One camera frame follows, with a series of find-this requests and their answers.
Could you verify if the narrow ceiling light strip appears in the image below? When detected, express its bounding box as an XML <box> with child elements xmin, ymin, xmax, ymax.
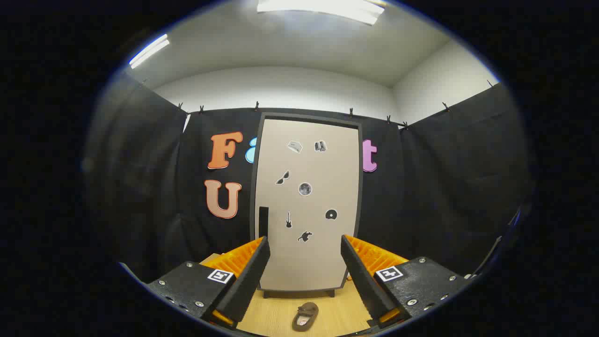
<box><xmin>129</xmin><ymin>34</ymin><xmax>170</xmax><ymax>69</ymax></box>

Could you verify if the brown fuzzy shoe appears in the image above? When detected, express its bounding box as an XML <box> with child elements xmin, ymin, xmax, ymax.
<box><xmin>292</xmin><ymin>302</ymin><xmax>319</xmax><ymax>332</ymax></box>

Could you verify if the dark grey shoe cabinet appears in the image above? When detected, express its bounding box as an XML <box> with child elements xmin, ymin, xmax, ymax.
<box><xmin>249</xmin><ymin>112</ymin><xmax>364</xmax><ymax>299</ymax></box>

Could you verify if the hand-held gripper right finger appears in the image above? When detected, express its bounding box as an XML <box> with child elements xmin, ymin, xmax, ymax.
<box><xmin>340</xmin><ymin>234</ymin><xmax>471</xmax><ymax>328</ymax></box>

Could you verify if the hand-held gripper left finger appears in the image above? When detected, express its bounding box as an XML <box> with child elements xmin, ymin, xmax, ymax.
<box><xmin>146</xmin><ymin>235</ymin><xmax>271</xmax><ymax>329</ymax></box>

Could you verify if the wide ceiling light panel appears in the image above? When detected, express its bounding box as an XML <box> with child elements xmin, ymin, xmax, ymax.
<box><xmin>256</xmin><ymin>0</ymin><xmax>387</xmax><ymax>26</ymax></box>

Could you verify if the beige shoe cabinet door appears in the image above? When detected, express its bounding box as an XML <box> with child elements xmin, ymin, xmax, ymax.
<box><xmin>256</xmin><ymin>118</ymin><xmax>361</xmax><ymax>292</ymax></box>

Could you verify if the black backdrop cloth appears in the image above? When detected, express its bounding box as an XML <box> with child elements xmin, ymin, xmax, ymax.
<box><xmin>84</xmin><ymin>70</ymin><xmax>534</xmax><ymax>286</ymax></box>

